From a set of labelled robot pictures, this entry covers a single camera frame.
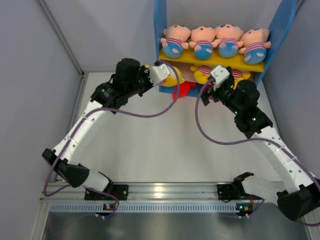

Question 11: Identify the blue yellow toy shelf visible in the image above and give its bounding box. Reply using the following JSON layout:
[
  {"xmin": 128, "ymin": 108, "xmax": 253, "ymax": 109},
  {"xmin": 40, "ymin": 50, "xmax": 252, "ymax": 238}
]
[{"xmin": 153, "ymin": 0, "xmax": 298, "ymax": 84}]

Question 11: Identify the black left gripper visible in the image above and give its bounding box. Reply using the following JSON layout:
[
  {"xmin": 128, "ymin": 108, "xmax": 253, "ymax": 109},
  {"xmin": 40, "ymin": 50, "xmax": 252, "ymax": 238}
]
[{"xmin": 126, "ymin": 65, "xmax": 158, "ymax": 98}]

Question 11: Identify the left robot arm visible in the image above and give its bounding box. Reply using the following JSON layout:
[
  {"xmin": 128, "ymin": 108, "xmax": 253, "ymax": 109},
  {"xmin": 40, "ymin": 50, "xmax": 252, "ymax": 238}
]
[{"xmin": 42, "ymin": 58, "xmax": 169, "ymax": 200}]

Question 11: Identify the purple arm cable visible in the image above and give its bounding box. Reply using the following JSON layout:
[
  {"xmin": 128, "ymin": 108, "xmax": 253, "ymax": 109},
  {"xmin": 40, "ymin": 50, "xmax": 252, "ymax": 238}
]
[
  {"xmin": 42, "ymin": 59, "xmax": 182, "ymax": 221},
  {"xmin": 194, "ymin": 78, "xmax": 320, "ymax": 227}
]

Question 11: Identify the boy doll striped shirt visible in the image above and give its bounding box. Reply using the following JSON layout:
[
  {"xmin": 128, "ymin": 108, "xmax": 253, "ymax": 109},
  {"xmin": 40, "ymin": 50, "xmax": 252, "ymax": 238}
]
[{"xmin": 214, "ymin": 24, "xmax": 244, "ymax": 59}]

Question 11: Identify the perforated grey cable duct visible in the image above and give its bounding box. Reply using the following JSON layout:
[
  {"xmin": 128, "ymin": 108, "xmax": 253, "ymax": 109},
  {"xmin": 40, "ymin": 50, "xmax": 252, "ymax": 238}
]
[{"xmin": 49, "ymin": 201, "xmax": 252, "ymax": 214}]

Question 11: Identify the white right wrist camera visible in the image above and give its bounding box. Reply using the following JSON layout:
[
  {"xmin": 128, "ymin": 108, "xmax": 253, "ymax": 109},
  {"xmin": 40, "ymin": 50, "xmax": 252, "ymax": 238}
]
[{"xmin": 210, "ymin": 65, "xmax": 230, "ymax": 89}]

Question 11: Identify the aluminium rail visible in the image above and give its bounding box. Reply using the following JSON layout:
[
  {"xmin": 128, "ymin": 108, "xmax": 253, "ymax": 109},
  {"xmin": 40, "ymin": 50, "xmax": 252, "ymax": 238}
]
[{"xmin": 40, "ymin": 181, "xmax": 228, "ymax": 202}]

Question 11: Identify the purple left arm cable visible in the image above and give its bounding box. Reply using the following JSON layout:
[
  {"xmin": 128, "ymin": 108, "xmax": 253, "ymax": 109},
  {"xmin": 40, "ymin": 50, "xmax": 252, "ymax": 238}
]
[{"xmin": 42, "ymin": 59, "xmax": 182, "ymax": 221}]

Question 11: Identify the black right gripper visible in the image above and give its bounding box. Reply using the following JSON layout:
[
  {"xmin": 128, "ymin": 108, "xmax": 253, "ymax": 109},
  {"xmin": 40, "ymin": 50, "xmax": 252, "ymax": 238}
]
[{"xmin": 198, "ymin": 78, "xmax": 243, "ymax": 116}]

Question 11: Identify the yellow duck plush striped shirt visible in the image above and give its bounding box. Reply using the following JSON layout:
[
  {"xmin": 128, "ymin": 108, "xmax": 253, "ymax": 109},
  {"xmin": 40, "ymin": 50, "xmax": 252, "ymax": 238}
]
[{"xmin": 232, "ymin": 69, "xmax": 251, "ymax": 90}]

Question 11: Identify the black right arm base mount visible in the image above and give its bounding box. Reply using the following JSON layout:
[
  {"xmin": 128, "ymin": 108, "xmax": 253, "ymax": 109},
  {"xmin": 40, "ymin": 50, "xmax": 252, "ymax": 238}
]
[{"xmin": 216, "ymin": 172, "xmax": 262, "ymax": 203}]

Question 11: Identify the metal corner post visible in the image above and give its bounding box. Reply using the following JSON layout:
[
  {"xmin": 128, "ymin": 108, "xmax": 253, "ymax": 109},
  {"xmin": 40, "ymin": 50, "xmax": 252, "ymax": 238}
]
[{"xmin": 35, "ymin": 0, "xmax": 84, "ymax": 76}]

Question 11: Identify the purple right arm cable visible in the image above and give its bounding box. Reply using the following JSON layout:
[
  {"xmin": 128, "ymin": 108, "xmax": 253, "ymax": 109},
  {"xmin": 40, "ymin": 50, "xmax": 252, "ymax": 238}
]
[{"xmin": 194, "ymin": 78, "xmax": 320, "ymax": 227}]

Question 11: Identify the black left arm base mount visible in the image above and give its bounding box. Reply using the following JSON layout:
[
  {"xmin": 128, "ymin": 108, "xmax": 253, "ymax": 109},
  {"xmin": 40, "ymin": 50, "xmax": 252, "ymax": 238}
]
[{"xmin": 84, "ymin": 183, "xmax": 129, "ymax": 201}]

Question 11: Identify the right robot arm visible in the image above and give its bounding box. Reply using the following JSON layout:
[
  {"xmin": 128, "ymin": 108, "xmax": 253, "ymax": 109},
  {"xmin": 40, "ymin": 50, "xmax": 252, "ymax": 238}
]
[{"xmin": 195, "ymin": 73, "xmax": 320, "ymax": 221}]

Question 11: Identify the red shark plush toy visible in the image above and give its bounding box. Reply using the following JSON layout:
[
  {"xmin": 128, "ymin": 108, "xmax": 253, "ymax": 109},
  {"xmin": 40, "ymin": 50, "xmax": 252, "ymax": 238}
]
[{"xmin": 172, "ymin": 81, "xmax": 197, "ymax": 100}]

